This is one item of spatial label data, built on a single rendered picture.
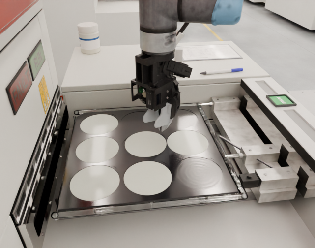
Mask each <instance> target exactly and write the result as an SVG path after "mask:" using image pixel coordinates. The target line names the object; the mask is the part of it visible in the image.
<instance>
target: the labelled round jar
mask: <svg viewBox="0 0 315 248"><path fill-rule="evenodd" d="M77 27H78V31H79V32H78V34H79V41H80V48H81V52H82V53H84V54H96V53H98V52H100V50H101V49H100V39H99V31H98V24H97V23H94V22H84V23H80V24H78V25H77Z"/></svg>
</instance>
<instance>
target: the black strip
mask: <svg viewBox="0 0 315 248"><path fill-rule="evenodd" d="M240 86H241V87H242V88H243V89H244V90H245V92H246V93H247V94H248V95H249V96H250V98H251V99H252V100H253V101H254V102H255V103H256V105H257V106H258V107H259V108H260V109H261V111H262V112H263V113H264V114H265V115H266V116H267V118H268V119H269V120H270V121H271V122H272V124H273V125H274V126H275V127H276V128H277V129H278V131H279V132H280V133H281V134H282V135H283V137H284V138H285V139H286V140H287V141H288V142H289V143H290V144H291V146H292V147H293V148H294V149H295V150H296V151H297V153H298V154H299V155H300V156H301V157H302V159H303V160H304V161H305V162H306V163H307V165H308V166H309V167H310V168H311V169H312V170H313V172H314V173H315V160H314V159H313V158H312V157H311V156H310V155H309V154H308V153H307V151H306V150H305V149H304V148H303V147H302V146H301V145H300V144H299V142H298V141H297V140H296V139H295V138H294V137H293V136H292V135H291V134H290V132H289V131H288V130H287V129H286V128H285V127H284V126H283V125H282V123H281V122H280V121H279V120H278V119H277V118H276V117H275V116H274V115H273V113H272V112H271V111H270V110H269V109H268V108H267V107H266V106H265V104H264V103H263V102H262V101H261V100H260V99H259V98H258V97H257V95H256V94H255V93H254V92H253V91H252V90H251V89H250V88H249V87H248V85H247V84H246V83H245V82H244V81H243V80H242V79H241V84H240Z"/></svg>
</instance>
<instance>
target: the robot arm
mask: <svg viewBox="0 0 315 248"><path fill-rule="evenodd" d="M242 7H243V0H139V23H140V28H139V31H140V48H141V54H138V55H135V65H136V78H135V79H132V80H131V96H132V101H135V100H137V99H140V101H142V103H144V104H146V107H147V108H148V111H147V112H146V113H145V114H144V116H143V121H144V122H145V123H147V122H152V121H155V124H154V127H155V128H158V129H159V130H160V131H162V132H163V131H164V130H165V129H167V128H168V126H169V125H170V124H171V122H172V120H173V119H174V117H175V116H176V114H177V112H178V110H179V108H180V93H181V92H180V91H179V87H178V84H179V83H178V81H177V80H176V77H175V76H173V75H176V76H177V77H179V78H180V77H182V78H185V77H188V78H190V75H191V72H192V68H191V67H189V65H187V64H185V63H183V62H176V61H174V60H172V59H173V58H174V57H175V48H176V29H177V22H186V23H200V24H212V25H214V26H216V25H235V24H237V23H238V22H239V21H240V18H241V13H242ZM136 84H137V88H138V93H137V94H136V95H134V94H133V86H134V85H136Z"/></svg>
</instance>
